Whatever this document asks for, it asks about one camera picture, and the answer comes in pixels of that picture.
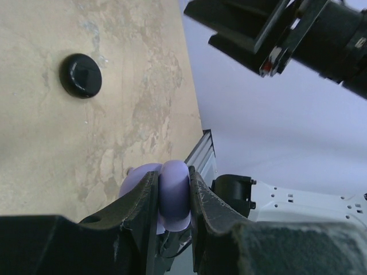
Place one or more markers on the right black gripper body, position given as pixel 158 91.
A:
pixel 329 39

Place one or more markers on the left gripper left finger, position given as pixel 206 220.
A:
pixel 118 239

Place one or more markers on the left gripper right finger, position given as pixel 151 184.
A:
pixel 225 242

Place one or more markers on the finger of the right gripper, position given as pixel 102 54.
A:
pixel 239 47
pixel 246 23

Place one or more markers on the purple earbud charging case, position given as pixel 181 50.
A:
pixel 173 193

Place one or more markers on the black earbud charging case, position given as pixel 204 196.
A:
pixel 80 76

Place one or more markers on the aluminium extrusion rail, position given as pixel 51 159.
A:
pixel 203 158

